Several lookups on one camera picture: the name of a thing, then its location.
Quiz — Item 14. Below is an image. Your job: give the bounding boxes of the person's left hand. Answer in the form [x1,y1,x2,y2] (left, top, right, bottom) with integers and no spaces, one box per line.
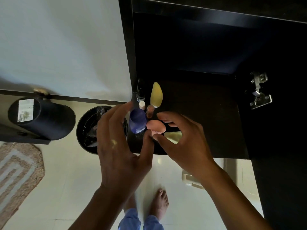
[96,101,155,197]

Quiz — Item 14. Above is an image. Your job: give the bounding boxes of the person's right hand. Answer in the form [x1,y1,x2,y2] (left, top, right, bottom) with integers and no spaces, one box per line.
[152,111,216,184]

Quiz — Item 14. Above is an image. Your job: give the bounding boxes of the yellow wet wipe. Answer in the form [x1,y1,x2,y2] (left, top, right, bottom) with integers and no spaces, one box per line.
[164,131,183,144]

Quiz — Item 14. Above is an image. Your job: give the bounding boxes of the black cabinet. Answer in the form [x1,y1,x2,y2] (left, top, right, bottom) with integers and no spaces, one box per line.
[117,0,307,160]

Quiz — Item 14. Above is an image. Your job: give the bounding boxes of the pink rounded bottle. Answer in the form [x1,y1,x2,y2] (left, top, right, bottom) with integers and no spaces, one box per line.
[146,119,167,137]

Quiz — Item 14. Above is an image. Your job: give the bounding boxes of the blue bottle with label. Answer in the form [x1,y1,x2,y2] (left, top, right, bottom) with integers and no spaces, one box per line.
[129,108,148,134]

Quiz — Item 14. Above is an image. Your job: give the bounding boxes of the yellow teardrop bottle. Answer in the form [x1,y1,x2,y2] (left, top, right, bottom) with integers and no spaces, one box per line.
[150,81,163,109]

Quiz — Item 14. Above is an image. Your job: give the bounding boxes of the dark dropper bottle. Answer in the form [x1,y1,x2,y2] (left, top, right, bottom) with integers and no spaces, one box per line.
[136,79,146,103]

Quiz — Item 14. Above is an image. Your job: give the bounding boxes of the person's right forearm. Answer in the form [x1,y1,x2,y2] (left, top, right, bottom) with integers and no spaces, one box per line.
[199,163,273,230]

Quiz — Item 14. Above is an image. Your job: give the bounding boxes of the person's left forearm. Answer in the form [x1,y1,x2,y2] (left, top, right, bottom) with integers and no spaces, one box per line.
[68,187,135,230]

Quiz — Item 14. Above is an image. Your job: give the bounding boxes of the person's left foot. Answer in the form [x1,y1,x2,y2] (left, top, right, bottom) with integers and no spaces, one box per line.
[123,194,137,212]

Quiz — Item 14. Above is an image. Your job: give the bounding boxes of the person's foot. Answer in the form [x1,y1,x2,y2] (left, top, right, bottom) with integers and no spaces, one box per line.
[150,188,169,222]
[123,194,137,212]

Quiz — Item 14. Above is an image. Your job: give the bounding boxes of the person's right foot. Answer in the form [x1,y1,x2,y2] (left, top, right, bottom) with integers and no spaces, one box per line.
[150,188,169,222]

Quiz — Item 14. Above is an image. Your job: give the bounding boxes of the person's blue trousers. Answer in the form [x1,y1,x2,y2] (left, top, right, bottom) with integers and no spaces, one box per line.
[117,208,165,230]

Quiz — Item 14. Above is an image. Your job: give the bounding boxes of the metal cabinet hinge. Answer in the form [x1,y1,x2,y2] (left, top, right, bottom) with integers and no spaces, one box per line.
[244,72,273,110]

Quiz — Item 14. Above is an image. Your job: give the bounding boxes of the black cabinet door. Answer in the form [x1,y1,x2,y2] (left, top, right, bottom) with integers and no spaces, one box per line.
[232,69,307,230]

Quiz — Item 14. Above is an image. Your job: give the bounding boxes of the beige plastic stool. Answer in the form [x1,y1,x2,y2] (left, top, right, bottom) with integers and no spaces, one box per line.
[181,158,240,189]

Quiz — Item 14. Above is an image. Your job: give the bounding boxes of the black plastic bin liner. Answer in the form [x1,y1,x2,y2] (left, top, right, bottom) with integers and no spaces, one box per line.
[85,106,128,148]

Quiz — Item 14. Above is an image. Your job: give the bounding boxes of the black round trash bin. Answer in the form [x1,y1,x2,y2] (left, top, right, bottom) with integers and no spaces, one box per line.
[76,105,129,155]

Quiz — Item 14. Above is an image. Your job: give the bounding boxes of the black cylindrical bin with sticker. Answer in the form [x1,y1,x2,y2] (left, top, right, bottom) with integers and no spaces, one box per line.
[7,97,76,141]

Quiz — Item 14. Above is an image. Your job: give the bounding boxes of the black flat stand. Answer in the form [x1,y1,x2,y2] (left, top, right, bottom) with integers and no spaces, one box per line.
[0,123,51,145]

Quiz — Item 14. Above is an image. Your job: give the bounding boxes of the woven beige floor mat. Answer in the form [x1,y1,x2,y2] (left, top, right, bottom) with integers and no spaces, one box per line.
[0,142,45,222]

